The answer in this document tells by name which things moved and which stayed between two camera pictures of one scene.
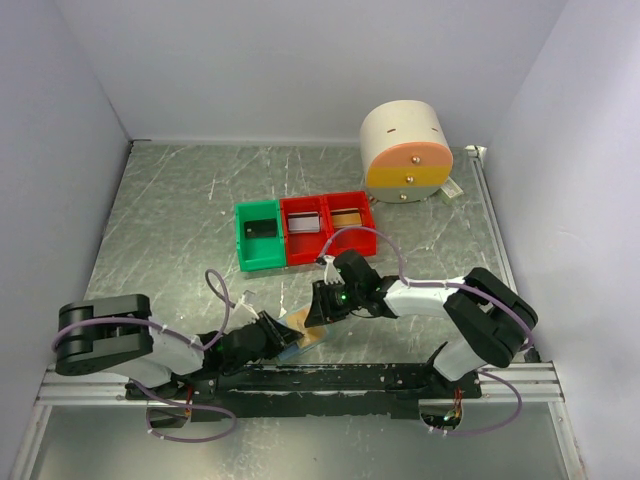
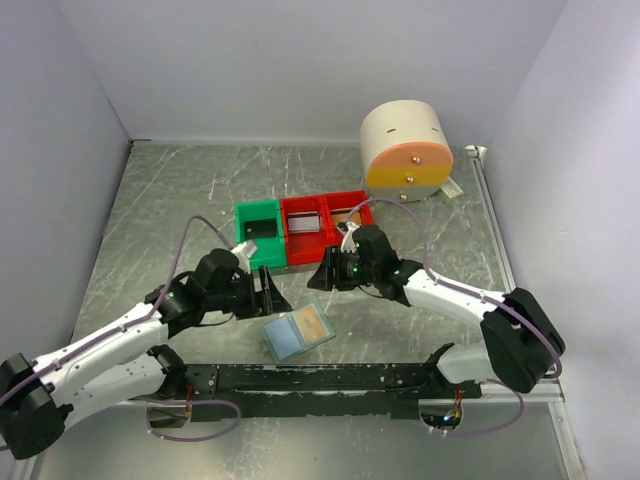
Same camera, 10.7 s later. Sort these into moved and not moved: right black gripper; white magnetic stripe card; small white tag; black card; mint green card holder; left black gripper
Moved: right black gripper; left black gripper
Not moved: white magnetic stripe card; black card; small white tag; mint green card holder
